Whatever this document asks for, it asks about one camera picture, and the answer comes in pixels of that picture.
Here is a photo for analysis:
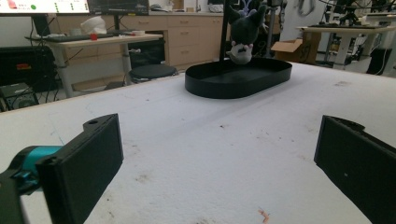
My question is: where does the monitor with bright screen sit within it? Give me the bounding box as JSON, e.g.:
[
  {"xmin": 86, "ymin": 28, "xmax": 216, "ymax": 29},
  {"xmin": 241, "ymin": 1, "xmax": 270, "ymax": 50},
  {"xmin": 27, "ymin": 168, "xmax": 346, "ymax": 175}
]
[{"xmin": 0, "ymin": 0, "xmax": 92, "ymax": 17}]

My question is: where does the open cardboard box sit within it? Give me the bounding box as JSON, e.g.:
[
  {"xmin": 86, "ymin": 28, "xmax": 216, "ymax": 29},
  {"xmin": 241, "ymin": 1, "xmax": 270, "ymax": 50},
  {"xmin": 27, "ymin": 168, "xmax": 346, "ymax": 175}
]
[{"xmin": 270, "ymin": 31, "xmax": 323, "ymax": 64}]

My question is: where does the black oval tray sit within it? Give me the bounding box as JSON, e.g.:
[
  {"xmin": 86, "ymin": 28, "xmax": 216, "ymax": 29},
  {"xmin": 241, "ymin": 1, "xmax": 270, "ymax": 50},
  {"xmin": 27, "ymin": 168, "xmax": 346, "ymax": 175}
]
[{"xmin": 184, "ymin": 57, "xmax": 293, "ymax": 100}]

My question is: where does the dark grey plush toy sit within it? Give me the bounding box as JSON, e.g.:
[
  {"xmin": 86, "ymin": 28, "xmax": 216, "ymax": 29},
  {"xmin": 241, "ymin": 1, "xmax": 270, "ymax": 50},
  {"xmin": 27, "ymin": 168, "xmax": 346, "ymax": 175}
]
[{"xmin": 225, "ymin": 4, "xmax": 269, "ymax": 65}]

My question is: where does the round black stool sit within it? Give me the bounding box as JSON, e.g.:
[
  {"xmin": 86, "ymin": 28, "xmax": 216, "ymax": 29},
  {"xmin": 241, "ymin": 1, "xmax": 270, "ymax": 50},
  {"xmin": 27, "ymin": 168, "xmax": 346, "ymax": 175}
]
[{"xmin": 129, "ymin": 63, "xmax": 178, "ymax": 82}]

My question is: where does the white crumpled bag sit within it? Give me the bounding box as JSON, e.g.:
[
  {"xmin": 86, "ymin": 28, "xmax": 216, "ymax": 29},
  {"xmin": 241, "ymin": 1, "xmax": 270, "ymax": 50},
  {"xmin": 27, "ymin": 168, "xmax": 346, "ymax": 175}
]
[{"xmin": 79, "ymin": 16, "xmax": 107, "ymax": 35}]

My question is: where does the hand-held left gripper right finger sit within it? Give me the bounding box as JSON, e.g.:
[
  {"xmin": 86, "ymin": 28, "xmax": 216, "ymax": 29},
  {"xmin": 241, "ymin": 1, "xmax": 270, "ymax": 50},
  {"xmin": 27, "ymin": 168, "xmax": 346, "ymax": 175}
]
[{"xmin": 313, "ymin": 115, "xmax": 396, "ymax": 224}]

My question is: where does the silver metal pole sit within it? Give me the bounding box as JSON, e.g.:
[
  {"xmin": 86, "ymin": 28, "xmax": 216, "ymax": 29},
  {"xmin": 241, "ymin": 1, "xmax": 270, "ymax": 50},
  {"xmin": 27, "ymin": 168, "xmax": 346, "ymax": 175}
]
[{"xmin": 265, "ymin": 6, "xmax": 278, "ymax": 59}]

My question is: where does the black device with round grille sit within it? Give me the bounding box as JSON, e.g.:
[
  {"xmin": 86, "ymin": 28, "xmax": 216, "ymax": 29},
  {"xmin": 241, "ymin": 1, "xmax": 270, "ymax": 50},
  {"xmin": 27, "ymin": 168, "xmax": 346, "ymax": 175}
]
[{"xmin": 0, "ymin": 82, "xmax": 40, "ymax": 112}]

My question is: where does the light wooden drawer cabinet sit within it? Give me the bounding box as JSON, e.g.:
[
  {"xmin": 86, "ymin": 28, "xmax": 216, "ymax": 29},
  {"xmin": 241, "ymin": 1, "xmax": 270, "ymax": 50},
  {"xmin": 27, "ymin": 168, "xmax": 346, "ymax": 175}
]
[{"xmin": 55, "ymin": 12, "xmax": 232, "ymax": 71}]

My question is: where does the light wooden side table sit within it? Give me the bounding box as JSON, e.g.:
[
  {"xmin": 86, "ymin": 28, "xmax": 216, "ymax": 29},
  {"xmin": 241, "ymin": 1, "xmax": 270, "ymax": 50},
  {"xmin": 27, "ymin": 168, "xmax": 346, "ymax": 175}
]
[{"xmin": 295, "ymin": 24, "xmax": 396, "ymax": 71}]

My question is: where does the monitor with dark screen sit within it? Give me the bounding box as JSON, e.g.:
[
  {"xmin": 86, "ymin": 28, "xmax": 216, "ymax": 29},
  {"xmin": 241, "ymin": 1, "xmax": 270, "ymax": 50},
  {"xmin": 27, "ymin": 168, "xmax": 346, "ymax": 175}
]
[{"xmin": 87, "ymin": 0, "xmax": 149, "ymax": 17}]

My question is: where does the black keyboard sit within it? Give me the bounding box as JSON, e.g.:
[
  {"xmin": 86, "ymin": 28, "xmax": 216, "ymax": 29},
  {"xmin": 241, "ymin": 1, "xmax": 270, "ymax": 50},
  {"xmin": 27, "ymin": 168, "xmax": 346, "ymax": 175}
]
[{"xmin": 46, "ymin": 33, "xmax": 115, "ymax": 43}]

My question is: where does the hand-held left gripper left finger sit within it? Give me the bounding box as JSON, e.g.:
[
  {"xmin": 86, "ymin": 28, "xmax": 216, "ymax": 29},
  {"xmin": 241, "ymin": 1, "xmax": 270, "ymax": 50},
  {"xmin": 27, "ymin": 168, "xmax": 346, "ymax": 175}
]
[{"xmin": 35, "ymin": 113, "xmax": 124, "ymax": 224}]

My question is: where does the black case with red label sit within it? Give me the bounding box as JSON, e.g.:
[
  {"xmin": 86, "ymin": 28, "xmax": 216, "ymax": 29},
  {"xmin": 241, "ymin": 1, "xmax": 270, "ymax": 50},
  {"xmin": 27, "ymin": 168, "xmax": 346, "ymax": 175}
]
[{"xmin": 0, "ymin": 46, "xmax": 60, "ymax": 92}]

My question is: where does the small pink scrap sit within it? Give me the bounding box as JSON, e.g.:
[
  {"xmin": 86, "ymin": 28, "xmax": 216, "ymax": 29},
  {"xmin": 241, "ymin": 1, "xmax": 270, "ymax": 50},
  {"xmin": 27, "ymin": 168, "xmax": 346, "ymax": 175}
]
[{"xmin": 257, "ymin": 208, "xmax": 270, "ymax": 224}]

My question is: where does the light wooden desk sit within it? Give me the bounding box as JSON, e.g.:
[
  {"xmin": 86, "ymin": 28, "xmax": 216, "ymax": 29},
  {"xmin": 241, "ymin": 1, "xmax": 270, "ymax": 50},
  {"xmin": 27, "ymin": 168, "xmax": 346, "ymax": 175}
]
[{"xmin": 24, "ymin": 32, "xmax": 163, "ymax": 99}]

